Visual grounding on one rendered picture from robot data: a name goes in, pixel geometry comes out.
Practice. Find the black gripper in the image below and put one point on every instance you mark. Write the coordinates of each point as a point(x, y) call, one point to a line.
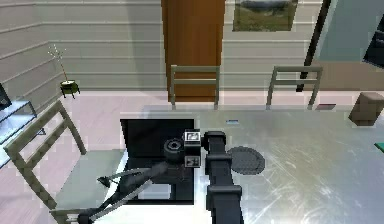
point(173, 150)

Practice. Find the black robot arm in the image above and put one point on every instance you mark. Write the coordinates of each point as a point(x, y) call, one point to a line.
point(220, 186)

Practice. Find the black laptop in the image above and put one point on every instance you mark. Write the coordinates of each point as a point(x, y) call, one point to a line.
point(150, 136)

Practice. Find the beige wooden chair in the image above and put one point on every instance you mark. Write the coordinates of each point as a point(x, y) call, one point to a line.
point(295, 80)
point(83, 180)
point(195, 80)

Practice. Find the twig plant in green pot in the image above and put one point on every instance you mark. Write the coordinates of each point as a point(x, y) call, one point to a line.
point(69, 87)

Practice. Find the glass side table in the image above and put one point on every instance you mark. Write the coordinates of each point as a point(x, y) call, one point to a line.
point(15, 120)

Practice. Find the small blue flat item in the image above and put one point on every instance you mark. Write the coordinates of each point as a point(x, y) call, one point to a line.
point(232, 122)

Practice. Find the grey round mat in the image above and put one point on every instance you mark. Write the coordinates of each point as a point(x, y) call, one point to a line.
point(248, 161)

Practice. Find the black television set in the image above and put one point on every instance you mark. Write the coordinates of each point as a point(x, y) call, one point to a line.
point(3, 98)

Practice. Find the brown wooden door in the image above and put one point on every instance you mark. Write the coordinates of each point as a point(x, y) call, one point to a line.
point(193, 50)

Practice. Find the dark red flat item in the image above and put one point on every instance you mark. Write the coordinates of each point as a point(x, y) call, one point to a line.
point(325, 107)

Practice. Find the framed landscape picture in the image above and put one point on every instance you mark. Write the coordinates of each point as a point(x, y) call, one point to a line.
point(265, 16)

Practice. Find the brown square bin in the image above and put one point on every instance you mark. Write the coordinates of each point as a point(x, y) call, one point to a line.
point(366, 108)

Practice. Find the green flat item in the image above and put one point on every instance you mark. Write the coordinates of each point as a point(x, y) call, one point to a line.
point(380, 147)

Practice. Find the black window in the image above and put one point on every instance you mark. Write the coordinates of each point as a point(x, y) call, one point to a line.
point(376, 46)

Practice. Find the black door frame post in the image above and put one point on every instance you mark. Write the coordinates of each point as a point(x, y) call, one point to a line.
point(315, 43)

